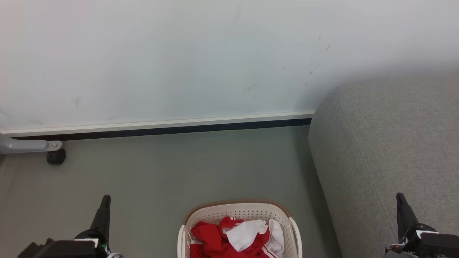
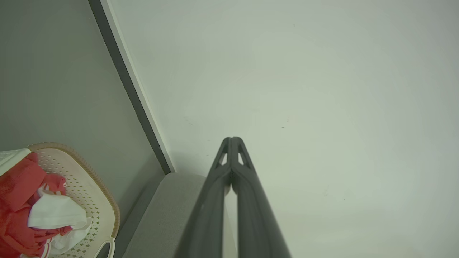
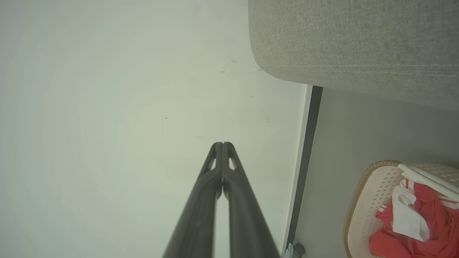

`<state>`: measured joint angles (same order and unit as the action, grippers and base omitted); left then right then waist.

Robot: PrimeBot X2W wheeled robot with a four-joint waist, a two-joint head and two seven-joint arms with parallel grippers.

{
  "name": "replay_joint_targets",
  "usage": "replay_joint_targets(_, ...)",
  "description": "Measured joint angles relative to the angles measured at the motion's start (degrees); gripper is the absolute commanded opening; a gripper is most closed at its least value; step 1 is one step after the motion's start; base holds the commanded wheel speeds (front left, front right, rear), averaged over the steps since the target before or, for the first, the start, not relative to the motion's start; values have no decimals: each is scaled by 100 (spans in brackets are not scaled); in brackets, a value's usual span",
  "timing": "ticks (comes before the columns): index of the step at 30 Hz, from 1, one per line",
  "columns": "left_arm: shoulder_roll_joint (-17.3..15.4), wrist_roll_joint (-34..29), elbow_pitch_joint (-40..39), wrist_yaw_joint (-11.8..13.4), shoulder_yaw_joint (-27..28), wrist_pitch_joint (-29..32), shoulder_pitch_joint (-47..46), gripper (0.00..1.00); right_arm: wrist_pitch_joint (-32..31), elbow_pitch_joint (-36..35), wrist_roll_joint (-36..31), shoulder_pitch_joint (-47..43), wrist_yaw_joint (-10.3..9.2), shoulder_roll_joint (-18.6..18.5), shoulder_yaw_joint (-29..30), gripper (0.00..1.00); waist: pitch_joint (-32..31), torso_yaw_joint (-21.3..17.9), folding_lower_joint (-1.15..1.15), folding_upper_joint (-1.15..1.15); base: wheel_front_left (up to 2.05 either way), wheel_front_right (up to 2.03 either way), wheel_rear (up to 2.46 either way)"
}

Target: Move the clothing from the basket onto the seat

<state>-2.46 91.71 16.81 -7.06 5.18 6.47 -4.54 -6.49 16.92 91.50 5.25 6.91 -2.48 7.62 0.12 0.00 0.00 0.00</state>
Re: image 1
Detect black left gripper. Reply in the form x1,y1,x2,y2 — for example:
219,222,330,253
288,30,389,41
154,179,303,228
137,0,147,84
74,195,112,258

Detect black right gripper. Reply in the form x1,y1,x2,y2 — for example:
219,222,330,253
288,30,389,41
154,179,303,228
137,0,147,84
396,192,436,248

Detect red shorts white band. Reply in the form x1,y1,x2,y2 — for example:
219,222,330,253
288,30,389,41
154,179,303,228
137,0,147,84
189,221,230,258

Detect red white striped jersey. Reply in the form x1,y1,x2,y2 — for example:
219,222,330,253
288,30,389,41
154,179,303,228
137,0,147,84
219,216,285,258

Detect grey fabric sofa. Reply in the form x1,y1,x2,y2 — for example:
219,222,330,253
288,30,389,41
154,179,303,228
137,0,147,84
308,73,459,258

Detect black caster wheel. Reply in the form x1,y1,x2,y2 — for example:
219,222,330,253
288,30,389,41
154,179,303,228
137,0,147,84
47,149,66,165

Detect white and black skirting strip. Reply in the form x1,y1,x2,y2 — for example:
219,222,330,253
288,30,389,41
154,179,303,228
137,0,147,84
0,111,315,141

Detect cream perforated laundry basket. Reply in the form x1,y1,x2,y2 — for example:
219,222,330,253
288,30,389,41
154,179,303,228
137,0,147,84
177,200,303,258

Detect grey metal frame leg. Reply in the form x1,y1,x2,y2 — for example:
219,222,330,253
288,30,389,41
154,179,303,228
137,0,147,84
0,133,62,154

